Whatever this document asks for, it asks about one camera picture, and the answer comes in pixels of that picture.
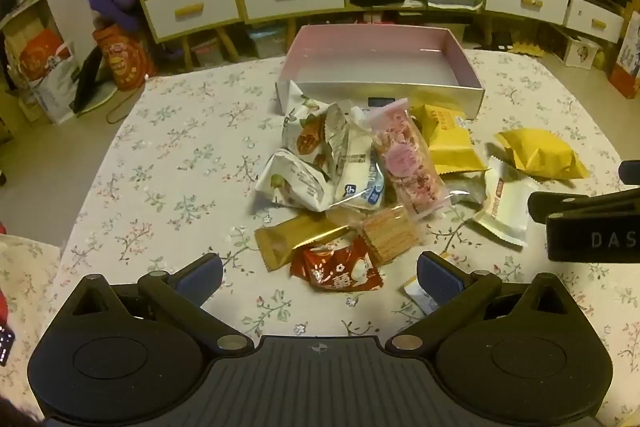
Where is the white orange shopping bag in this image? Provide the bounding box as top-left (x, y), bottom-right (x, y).
top-left (19, 28), bottom-right (78, 124)

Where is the clear cracker packet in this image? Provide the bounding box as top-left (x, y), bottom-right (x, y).
top-left (345, 204), bottom-right (422, 265)

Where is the small clear storage box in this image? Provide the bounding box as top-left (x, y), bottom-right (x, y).
top-left (191, 38), bottom-right (227, 68)

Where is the white bread packet blue label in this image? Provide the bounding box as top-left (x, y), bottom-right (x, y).
top-left (327, 104), bottom-right (386, 210)

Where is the grey foil snack packet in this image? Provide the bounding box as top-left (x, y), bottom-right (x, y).
top-left (440, 172), bottom-right (488, 210)

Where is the floral tablecloth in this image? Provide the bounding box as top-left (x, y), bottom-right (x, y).
top-left (0, 49), bottom-right (640, 427)

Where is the white printed box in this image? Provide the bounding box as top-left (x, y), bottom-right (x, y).
top-left (564, 34), bottom-right (602, 68)

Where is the white nut snack packet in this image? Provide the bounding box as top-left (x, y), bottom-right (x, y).
top-left (255, 149), bottom-right (333, 212)
top-left (281, 82), bottom-right (346, 168)

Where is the white snack packet red label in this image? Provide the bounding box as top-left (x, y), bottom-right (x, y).
top-left (472, 157), bottom-right (538, 248)

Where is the pink clear snack packet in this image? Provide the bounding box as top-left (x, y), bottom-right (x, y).
top-left (367, 98), bottom-right (448, 220)

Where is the pink cardboard box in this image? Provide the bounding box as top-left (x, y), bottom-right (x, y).
top-left (276, 24), bottom-right (486, 122)

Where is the red printed bag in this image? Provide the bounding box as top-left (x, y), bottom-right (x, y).
top-left (91, 23), bottom-right (157, 94)

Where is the yellow snack packet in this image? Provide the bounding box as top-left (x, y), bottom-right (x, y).
top-left (415, 103), bottom-right (490, 178)
top-left (492, 128), bottom-right (591, 182)

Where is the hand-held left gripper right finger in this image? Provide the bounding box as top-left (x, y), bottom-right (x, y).
top-left (384, 250), bottom-right (577, 354)

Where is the black flat panel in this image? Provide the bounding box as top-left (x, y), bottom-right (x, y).
top-left (69, 48), bottom-right (105, 115)

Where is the blue lid storage box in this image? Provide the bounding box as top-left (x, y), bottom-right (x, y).
top-left (247, 24), bottom-right (287, 58)

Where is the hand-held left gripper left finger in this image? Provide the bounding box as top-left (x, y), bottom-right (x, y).
top-left (67, 253), bottom-right (256, 354)

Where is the gold snack bar wrapper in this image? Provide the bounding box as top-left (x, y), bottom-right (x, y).
top-left (254, 214), bottom-right (361, 272)

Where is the small white yellow packet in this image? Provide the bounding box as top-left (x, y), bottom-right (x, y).
top-left (400, 277), bottom-right (441, 317)

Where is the yellow foam mat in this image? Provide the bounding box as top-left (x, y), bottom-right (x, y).
top-left (512, 38), bottom-right (545, 58)

